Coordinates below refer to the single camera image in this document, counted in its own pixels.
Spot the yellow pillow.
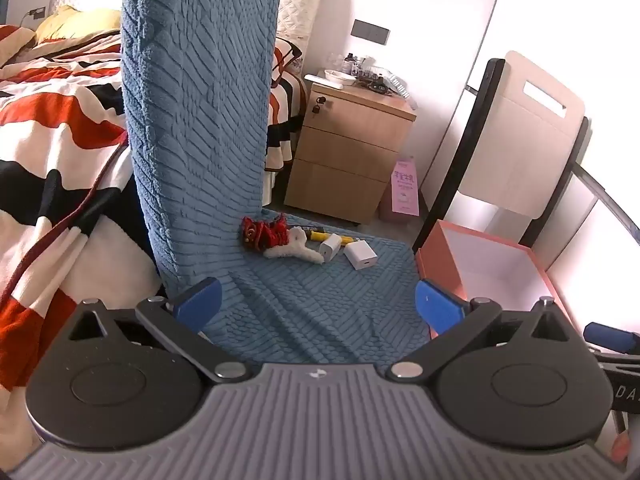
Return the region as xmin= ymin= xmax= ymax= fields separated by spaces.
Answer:
xmin=34 ymin=5 xmax=124 ymax=44

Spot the blue textured chair cover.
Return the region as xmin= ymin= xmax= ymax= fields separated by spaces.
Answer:
xmin=121 ymin=0 xmax=434 ymax=362

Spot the small bottles cluster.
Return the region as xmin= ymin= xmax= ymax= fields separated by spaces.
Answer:
xmin=344 ymin=52 xmax=375 ymax=77

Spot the black key bunch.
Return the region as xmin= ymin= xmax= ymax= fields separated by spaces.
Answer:
xmin=357 ymin=77 xmax=397 ymax=94

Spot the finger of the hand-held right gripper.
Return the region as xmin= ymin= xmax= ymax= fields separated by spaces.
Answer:
xmin=584 ymin=322 xmax=640 ymax=357

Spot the large white charger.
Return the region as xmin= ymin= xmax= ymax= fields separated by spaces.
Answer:
xmin=343 ymin=240 xmax=380 ymax=272

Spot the red black striped blanket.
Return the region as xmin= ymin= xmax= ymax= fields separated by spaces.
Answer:
xmin=0 ymin=22 xmax=308 ymax=393

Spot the small white charger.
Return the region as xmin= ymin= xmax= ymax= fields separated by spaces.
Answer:
xmin=318 ymin=233 xmax=343 ymax=262

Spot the white quilted headboard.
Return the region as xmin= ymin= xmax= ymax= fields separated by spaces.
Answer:
xmin=52 ymin=0 xmax=329 ymax=56

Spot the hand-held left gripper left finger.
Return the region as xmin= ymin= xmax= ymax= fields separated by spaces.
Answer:
xmin=67 ymin=276 xmax=253 ymax=384

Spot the white plush toy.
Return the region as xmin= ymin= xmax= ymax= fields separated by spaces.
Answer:
xmin=263 ymin=227 xmax=326 ymax=265

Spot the orange cardboard box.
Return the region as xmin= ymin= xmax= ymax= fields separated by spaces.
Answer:
xmin=415 ymin=219 xmax=569 ymax=339

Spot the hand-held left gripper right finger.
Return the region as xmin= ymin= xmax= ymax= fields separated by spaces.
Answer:
xmin=390 ymin=278 xmax=576 ymax=386

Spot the dark wall switch panel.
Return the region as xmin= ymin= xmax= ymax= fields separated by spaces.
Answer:
xmin=351 ymin=19 xmax=390 ymax=44

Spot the beige black-framed chair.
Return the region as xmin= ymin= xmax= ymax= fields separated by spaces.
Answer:
xmin=412 ymin=51 xmax=640 ymax=267

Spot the wooden nightstand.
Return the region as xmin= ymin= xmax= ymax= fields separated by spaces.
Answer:
xmin=284 ymin=79 xmax=418 ymax=227

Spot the red toy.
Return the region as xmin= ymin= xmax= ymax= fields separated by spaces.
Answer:
xmin=241 ymin=213 xmax=291 ymax=252

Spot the pink paper bag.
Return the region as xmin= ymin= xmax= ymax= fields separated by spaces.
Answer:
xmin=378 ymin=157 xmax=422 ymax=221

